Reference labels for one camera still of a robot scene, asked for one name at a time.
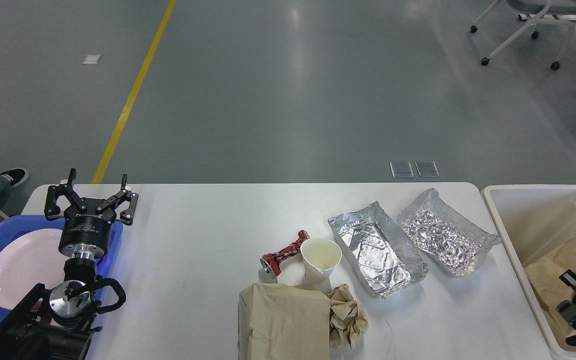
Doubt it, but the beige plastic bin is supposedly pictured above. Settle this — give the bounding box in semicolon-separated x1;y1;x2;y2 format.
481;184;576;360

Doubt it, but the white paper cup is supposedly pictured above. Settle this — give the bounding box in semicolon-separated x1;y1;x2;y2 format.
301;238;342;293

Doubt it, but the black sneaker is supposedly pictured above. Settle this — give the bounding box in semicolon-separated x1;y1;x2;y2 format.
0;168;29;189

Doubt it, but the aluminium foil tray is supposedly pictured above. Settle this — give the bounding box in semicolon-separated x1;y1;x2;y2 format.
327;202;428;299

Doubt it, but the clear floor plate left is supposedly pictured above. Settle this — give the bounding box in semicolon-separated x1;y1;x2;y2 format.
390;161;415;179

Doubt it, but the pink plate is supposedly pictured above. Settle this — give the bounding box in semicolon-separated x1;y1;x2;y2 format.
0;228;68;310

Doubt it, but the white floor tape patch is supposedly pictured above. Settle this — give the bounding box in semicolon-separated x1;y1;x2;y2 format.
82;54;102;65

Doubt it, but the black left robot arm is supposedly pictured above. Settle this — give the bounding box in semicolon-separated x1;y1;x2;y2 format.
0;168;138;360

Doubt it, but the clear floor plate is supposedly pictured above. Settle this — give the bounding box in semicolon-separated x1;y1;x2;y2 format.
390;161;415;179
414;161;441;178

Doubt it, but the crumpled brown paper ball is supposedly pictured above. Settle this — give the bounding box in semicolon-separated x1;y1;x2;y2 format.
327;284;369;349

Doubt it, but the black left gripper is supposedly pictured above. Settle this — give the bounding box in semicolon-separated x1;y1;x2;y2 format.
44;167;139;258

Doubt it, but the white office chair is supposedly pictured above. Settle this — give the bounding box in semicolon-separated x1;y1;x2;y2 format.
480;0;576;71

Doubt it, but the large brown paper bag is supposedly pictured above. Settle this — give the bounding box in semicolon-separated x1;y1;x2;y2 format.
238;284;330;360

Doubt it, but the clear floor plate right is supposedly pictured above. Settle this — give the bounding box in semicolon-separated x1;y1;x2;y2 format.
414;161;441;178

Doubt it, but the clear plastic wrap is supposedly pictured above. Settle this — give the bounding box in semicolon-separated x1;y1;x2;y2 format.
395;187;502;277

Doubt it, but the crushed red can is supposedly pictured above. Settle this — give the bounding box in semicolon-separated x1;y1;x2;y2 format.
260;229;310;279

